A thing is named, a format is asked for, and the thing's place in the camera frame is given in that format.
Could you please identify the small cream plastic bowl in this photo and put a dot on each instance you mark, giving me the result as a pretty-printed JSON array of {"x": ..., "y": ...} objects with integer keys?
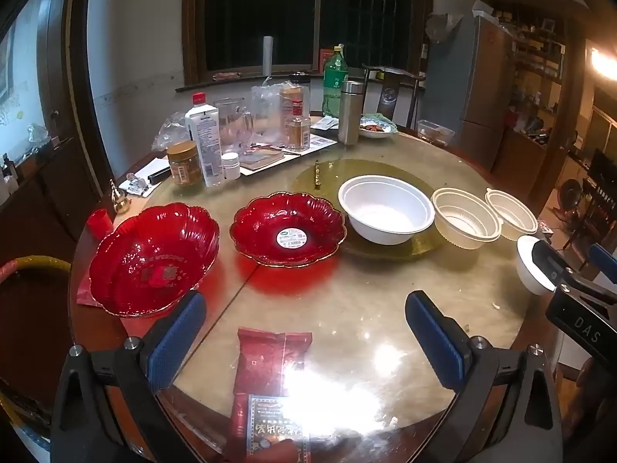
[{"x": 513, "y": 214}]

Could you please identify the red foil packet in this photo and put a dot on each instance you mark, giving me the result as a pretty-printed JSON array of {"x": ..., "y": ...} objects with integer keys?
[{"x": 270, "y": 357}]

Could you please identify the plate of food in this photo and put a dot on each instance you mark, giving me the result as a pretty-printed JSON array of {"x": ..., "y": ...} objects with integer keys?
[{"x": 376, "y": 129}]

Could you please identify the clear glass pitcher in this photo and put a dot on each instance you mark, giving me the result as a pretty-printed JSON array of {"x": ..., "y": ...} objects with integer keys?
[{"x": 234, "y": 125}]

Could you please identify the dark wooden chair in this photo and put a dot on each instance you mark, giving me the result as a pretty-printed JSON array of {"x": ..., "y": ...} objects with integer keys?
[{"x": 388, "y": 91}]

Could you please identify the dark wooden sideboard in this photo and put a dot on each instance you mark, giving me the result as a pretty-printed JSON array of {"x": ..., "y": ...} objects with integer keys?
[{"x": 48, "y": 193}]

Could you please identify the grey refrigerator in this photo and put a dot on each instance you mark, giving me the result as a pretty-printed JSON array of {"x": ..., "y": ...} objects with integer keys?
[{"x": 477, "y": 87}]

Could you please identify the red box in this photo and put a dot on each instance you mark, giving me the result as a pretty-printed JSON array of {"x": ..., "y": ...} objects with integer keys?
[{"x": 327, "y": 60}]

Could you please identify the round gold table mat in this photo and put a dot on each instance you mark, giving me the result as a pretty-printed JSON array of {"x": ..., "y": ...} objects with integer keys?
[{"x": 332, "y": 171}]

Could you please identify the multicoloured hula hoop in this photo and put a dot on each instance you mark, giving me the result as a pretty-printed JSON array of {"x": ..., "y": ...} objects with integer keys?
[{"x": 33, "y": 266}]

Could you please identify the red plastic cup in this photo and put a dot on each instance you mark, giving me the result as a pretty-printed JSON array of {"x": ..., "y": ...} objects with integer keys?
[{"x": 99, "y": 224}]

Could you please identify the black oblong object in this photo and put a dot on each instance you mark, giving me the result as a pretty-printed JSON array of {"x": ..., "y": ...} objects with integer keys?
[{"x": 159, "y": 175}]

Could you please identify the floor fan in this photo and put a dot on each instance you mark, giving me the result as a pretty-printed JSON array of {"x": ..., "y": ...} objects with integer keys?
[{"x": 569, "y": 197}]

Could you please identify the clear plastic container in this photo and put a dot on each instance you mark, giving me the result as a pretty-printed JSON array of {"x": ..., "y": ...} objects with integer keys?
[{"x": 436, "y": 132}]

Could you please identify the large red glass bowl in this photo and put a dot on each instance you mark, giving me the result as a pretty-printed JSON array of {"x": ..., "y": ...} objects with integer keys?
[{"x": 154, "y": 260}]

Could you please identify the green plastic bottle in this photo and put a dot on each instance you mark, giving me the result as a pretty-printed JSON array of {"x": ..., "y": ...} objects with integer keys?
[{"x": 335, "y": 82}]

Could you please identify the crumpled clear plastic bag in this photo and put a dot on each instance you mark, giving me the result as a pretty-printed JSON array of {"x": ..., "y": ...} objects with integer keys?
[{"x": 171, "y": 130}]

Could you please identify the small white bowl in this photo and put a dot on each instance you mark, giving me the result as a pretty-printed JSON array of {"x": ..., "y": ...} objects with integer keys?
[{"x": 528, "y": 267}]

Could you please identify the small white jar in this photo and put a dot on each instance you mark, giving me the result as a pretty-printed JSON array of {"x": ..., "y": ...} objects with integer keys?
[{"x": 230, "y": 166}]

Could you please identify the large white plastic bowl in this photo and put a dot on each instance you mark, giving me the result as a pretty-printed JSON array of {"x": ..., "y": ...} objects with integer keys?
[{"x": 385, "y": 212}]

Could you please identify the gold patterned stick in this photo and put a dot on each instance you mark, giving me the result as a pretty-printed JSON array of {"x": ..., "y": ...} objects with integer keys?
[{"x": 317, "y": 173}]

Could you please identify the steel thermos flask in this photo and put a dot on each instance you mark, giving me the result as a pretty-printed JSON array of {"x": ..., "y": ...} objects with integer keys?
[{"x": 349, "y": 115}]

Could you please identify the clear plastic bag with jars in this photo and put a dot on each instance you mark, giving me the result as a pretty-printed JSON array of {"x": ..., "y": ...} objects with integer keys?
[{"x": 270, "y": 115}]

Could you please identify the white plastic roll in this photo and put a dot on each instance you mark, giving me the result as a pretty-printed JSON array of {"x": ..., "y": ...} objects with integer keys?
[{"x": 268, "y": 58}]

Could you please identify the cluttered wooden shelf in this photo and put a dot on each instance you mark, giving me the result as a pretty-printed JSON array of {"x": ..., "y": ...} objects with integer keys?
[{"x": 540, "y": 58}]

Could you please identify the red plastic bag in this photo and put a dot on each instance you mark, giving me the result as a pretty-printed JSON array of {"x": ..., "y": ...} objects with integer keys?
[{"x": 86, "y": 292}]

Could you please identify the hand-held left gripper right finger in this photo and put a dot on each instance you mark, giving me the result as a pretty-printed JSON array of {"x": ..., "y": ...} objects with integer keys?
[{"x": 436, "y": 342}]

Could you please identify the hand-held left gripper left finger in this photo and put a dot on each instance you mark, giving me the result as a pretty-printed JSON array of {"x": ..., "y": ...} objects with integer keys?
[{"x": 176, "y": 342}]

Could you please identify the white bottle with red cap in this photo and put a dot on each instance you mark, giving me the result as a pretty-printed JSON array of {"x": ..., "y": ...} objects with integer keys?
[{"x": 205, "y": 144}]

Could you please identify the white paper sheet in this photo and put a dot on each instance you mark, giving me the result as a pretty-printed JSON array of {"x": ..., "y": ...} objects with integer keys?
[{"x": 140, "y": 173}]

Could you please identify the red plate with white sticker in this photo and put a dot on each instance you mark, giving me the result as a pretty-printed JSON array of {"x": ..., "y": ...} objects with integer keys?
[{"x": 267, "y": 224}]

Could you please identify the cream ribbed plastic bowl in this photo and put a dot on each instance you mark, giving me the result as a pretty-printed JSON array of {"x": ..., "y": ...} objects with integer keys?
[{"x": 465, "y": 224}]

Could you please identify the brown jar with gold lid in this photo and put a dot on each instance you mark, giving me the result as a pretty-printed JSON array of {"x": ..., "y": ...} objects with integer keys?
[{"x": 184, "y": 164}]

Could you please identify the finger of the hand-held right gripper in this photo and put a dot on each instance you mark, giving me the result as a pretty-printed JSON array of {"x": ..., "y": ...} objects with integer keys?
[
  {"x": 605, "y": 256},
  {"x": 552, "y": 265}
]

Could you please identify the dark framed window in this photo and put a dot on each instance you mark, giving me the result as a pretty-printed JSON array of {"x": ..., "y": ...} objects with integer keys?
[{"x": 299, "y": 9}]

